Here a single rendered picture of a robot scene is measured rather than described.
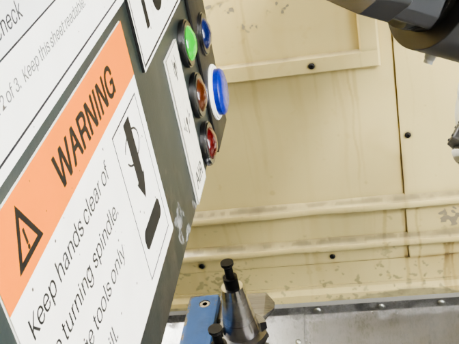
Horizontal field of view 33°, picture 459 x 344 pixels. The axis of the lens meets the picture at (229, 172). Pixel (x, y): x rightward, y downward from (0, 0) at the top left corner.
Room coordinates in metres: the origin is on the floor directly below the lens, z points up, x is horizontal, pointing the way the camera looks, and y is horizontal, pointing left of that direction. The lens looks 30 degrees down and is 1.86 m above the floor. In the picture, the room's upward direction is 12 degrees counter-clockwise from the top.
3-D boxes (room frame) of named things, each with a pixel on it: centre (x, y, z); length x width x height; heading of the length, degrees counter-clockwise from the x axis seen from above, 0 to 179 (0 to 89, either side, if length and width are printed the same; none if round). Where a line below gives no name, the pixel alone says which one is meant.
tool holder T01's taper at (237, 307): (0.73, 0.02, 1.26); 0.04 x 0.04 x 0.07
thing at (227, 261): (0.73, 0.02, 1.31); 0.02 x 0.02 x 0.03
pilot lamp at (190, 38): (0.42, 0.01, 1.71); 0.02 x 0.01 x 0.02; 168
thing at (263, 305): (0.78, 0.01, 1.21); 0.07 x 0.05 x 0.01; 78
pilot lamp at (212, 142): (0.42, 0.01, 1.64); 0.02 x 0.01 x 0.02; 168
